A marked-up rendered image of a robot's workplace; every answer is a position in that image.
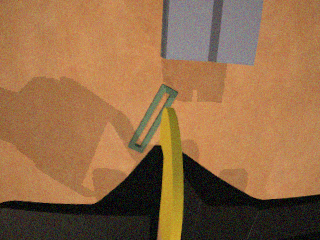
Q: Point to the dark grey box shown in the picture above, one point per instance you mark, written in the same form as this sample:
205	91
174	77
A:
165	3

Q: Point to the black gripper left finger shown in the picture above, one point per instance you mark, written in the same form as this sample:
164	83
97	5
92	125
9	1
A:
130	212

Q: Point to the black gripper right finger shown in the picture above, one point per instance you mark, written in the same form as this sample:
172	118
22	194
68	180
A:
214	210

